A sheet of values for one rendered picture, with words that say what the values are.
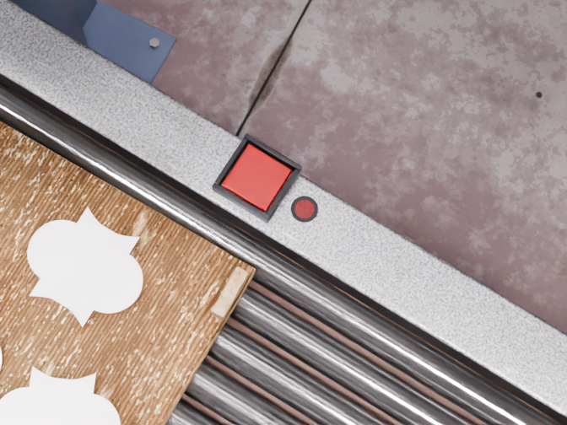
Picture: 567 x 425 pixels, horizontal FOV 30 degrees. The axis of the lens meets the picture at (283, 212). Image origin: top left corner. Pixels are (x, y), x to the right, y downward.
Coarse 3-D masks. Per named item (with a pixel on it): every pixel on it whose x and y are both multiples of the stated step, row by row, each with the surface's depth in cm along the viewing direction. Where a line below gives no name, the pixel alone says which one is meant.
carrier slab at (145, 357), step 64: (0, 128) 121; (0, 192) 119; (64, 192) 119; (0, 256) 117; (192, 256) 118; (0, 320) 115; (64, 320) 116; (128, 320) 116; (192, 320) 116; (0, 384) 114; (128, 384) 114
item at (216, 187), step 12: (240, 144) 122; (252, 144) 123; (264, 144) 122; (276, 156) 122; (228, 168) 122; (300, 168) 122; (216, 180) 121; (288, 180) 122; (216, 192) 122; (228, 192) 121; (240, 204) 121; (276, 204) 121; (264, 216) 120
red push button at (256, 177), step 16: (240, 160) 122; (256, 160) 122; (272, 160) 122; (240, 176) 122; (256, 176) 122; (272, 176) 122; (288, 176) 122; (240, 192) 121; (256, 192) 121; (272, 192) 121
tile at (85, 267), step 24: (48, 240) 117; (72, 240) 117; (96, 240) 117; (120, 240) 117; (48, 264) 116; (72, 264) 116; (96, 264) 117; (120, 264) 117; (48, 288) 116; (72, 288) 116; (96, 288) 116; (120, 288) 116; (72, 312) 116; (120, 312) 116
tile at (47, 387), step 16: (32, 368) 113; (32, 384) 113; (48, 384) 113; (64, 384) 113; (80, 384) 113; (0, 400) 112; (16, 400) 112; (32, 400) 112; (48, 400) 113; (64, 400) 113; (80, 400) 113; (96, 400) 113; (0, 416) 112; (16, 416) 112; (32, 416) 112; (48, 416) 112; (64, 416) 112; (80, 416) 112; (96, 416) 112; (112, 416) 112
